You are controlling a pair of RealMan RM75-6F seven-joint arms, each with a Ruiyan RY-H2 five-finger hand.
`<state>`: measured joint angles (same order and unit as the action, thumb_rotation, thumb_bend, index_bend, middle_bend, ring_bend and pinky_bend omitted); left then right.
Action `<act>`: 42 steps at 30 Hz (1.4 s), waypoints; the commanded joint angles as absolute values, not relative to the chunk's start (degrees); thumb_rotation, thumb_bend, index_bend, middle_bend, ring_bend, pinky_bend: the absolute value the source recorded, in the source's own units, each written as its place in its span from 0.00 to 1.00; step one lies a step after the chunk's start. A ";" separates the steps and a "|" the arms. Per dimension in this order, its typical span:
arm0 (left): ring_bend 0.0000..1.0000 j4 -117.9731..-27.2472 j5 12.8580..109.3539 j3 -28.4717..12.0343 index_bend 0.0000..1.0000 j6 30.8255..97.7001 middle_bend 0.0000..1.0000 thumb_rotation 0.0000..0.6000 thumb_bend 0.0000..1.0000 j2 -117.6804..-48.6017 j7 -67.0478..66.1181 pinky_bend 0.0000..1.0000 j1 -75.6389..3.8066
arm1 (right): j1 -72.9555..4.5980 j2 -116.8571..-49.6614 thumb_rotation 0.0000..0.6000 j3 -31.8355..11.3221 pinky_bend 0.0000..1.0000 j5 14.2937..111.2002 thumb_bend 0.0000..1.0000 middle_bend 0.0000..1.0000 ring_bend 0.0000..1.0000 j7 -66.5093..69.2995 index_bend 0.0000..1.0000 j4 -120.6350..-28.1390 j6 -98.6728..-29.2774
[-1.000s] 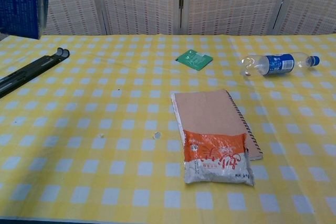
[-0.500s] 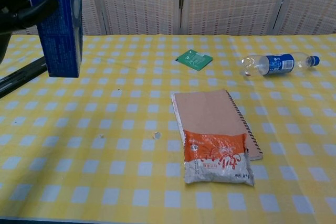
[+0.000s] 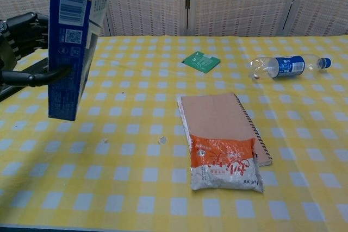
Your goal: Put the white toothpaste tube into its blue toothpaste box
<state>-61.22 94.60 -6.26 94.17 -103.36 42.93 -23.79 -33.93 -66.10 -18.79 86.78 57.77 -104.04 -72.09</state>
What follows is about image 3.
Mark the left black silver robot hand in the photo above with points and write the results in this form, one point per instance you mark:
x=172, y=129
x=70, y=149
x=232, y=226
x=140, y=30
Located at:
x=27, y=36

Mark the blue toothpaste box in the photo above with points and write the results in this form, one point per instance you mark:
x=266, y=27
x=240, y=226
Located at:
x=68, y=61

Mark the yellow checkered tablecloth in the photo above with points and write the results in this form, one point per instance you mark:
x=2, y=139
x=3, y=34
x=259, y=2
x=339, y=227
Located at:
x=136, y=161

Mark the small white scrap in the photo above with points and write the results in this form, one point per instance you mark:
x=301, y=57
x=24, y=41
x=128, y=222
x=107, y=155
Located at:
x=162, y=140

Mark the green sachet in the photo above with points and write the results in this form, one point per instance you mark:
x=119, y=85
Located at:
x=201, y=61

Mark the brown spiral notebook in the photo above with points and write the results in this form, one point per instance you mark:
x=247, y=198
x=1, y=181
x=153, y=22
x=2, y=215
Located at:
x=217, y=115

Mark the woven folding screen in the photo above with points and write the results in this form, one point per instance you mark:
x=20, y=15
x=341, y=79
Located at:
x=231, y=1

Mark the orange white snack bag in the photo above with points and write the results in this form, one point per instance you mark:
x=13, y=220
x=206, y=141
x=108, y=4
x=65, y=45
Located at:
x=225, y=164

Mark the clear bottle with blue label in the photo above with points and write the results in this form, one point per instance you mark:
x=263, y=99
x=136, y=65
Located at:
x=288, y=66

